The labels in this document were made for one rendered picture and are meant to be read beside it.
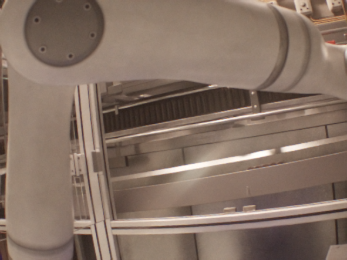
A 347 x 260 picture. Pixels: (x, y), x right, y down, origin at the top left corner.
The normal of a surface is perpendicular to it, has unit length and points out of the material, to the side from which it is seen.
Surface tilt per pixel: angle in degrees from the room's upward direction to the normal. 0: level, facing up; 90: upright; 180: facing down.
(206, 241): 90
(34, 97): 104
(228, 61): 138
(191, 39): 120
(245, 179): 90
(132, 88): 90
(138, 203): 90
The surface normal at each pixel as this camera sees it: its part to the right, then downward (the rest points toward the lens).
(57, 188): 0.80, -0.15
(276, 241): -0.40, 0.00
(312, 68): 0.45, 0.54
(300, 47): 0.46, 0.22
